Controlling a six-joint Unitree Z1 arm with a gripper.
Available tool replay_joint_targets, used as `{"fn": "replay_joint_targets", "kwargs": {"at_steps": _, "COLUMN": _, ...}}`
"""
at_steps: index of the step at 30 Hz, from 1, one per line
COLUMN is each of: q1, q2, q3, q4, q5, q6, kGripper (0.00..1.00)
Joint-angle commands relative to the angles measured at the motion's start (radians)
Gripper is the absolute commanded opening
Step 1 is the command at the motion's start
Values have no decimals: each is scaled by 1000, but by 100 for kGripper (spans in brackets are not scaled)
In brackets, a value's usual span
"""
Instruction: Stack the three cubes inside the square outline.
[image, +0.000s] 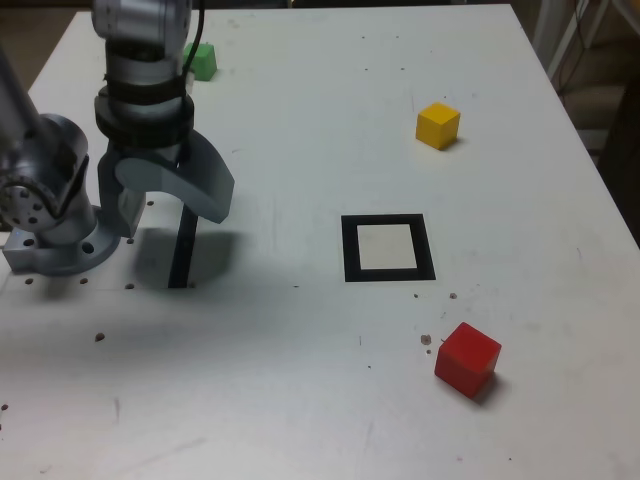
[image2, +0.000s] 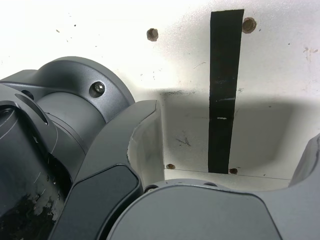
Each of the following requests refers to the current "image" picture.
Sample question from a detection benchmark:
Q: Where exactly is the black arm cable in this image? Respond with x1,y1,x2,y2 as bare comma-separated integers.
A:
180,0,207,76

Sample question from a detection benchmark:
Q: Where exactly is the red cube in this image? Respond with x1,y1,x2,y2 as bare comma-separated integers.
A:
433,321,503,400

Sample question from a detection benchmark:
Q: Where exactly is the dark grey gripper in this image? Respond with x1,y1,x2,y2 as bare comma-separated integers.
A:
97,131,236,239

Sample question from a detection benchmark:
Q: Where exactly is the white metal frame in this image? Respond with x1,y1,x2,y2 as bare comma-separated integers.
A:
530,0,615,81

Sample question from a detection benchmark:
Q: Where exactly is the green cube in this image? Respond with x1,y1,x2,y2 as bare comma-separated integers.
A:
182,42,219,82

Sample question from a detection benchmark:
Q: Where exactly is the black tape strip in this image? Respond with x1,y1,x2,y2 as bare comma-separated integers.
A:
167,204,201,290

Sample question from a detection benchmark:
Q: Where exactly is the yellow cube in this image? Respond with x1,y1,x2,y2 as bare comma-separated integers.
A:
414,102,462,151

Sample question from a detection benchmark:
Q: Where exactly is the black tape square outline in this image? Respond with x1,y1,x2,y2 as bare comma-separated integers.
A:
340,213,437,284

